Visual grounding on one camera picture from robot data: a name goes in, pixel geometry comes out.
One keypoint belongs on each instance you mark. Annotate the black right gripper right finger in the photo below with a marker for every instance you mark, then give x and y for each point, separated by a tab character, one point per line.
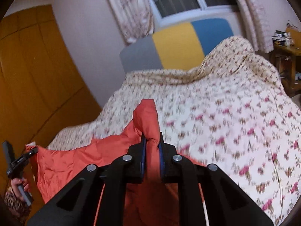
207	195

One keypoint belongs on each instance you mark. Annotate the grey yellow blue headboard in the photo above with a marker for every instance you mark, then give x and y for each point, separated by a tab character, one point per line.
183	46

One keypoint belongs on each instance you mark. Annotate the wooden side table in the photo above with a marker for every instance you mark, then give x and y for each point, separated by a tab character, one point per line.
287	62

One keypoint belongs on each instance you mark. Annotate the items on side table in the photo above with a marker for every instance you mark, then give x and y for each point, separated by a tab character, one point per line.
284	38

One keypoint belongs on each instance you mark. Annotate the patterned sleeve forearm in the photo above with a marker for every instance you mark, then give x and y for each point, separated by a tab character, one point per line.
18	208

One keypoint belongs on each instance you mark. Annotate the floral white quilt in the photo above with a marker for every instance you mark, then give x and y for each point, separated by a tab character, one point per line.
230	110

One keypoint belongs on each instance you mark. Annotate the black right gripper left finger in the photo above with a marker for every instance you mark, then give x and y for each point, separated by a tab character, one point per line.
96	195

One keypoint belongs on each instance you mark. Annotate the floral curtain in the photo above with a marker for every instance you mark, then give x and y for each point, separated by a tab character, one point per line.
134	17
256	24

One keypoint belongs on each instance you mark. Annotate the floral curtain left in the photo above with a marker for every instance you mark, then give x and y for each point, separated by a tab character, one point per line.
134	17

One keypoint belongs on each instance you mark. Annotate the floral curtain right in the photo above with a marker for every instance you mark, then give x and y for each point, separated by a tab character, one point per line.
256	24

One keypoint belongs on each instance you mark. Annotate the orange puffer jacket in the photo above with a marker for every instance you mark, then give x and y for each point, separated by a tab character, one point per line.
151	202

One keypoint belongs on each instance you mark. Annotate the window with white frame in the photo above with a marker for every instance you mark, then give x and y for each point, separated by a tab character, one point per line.
170	12

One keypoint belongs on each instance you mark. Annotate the yellow wooden wardrobe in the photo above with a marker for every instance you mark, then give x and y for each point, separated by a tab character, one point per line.
43	95

